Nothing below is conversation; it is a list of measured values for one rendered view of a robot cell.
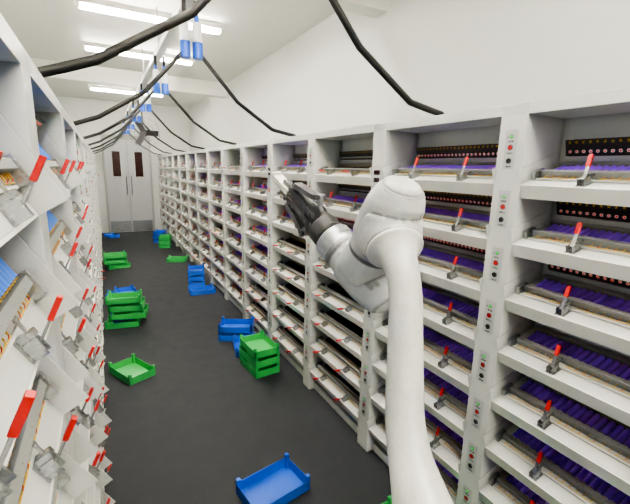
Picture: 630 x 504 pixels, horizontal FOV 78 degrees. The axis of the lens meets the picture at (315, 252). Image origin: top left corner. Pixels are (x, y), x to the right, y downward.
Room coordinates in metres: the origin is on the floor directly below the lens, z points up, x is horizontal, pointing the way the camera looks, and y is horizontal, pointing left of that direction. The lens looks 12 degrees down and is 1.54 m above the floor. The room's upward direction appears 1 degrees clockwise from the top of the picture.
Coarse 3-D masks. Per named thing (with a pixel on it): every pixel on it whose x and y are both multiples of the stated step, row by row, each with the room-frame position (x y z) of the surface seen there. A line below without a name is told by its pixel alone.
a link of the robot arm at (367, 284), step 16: (336, 256) 0.80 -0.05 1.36; (352, 256) 0.74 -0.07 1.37; (336, 272) 0.79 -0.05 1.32; (352, 272) 0.75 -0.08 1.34; (368, 272) 0.73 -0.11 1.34; (384, 272) 0.74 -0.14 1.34; (352, 288) 0.76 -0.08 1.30; (368, 288) 0.73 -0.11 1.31; (384, 288) 0.73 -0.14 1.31; (368, 304) 0.74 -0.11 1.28; (384, 304) 0.73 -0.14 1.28
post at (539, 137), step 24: (504, 120) 1.34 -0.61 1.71; (528, 120) 1.27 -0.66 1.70; (552, 120) 1.33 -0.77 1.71; (504, 144) 1.33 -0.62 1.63; (528, 144) 1.28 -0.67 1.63; (552, 144) 1.34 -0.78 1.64; (528, 216) 1.30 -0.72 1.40; (504, 240) 1.29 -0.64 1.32; (504, 264) 1.28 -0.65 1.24; (528, 264) 1.32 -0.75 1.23; (480, 312) 1.34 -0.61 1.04; (504, 312) 1.27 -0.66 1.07; (480, 336) 1.33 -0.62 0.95; (480, 384) 1.31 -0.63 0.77; (480, 432) 1.29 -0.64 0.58; (480, 456) 1.28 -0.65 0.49
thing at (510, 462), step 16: (496, 432) 1.29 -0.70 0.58; (512, 432) 1.30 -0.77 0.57; (496, 448) 1.25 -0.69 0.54; (512, 464) 1.18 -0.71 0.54; (528, 464) 1.17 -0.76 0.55; (528, 480) 1.12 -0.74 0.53; (544, 480) 1.10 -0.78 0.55; (560, 480) 1.09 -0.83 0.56; (544, 496) 1.07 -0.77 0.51; (560, 496) 1.04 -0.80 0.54
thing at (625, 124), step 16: (480, 128) 1.66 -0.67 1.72; (496, 128) 1.60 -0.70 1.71; (576, 128) 1.33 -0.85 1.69; (592, 128) 1.29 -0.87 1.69; (608, 128) 1.25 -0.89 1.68; (624, 128) 1.21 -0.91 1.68; (432, 144) 1.89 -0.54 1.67; (448, 144) 1.80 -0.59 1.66; (464, 144) 1.73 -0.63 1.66; (560, 160) 1.36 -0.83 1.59; (464, 208) 1.70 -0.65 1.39; (544, 272) 1.36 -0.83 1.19
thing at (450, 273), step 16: (432, 240) 1.81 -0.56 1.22; (432, 256) 1.70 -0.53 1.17; (448, 256) 1.67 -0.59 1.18; (464, 256) 1.62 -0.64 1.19; (480, 256) 1.57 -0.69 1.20; (432, 272) 1.59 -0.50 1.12; (448, 272) 1.51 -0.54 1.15; (464, 272) 1.51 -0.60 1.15; (480, 272) 1.44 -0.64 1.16; (448, 288) 1.50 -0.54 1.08; (464, 288) 1.42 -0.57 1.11; (480, 288) 1.35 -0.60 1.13
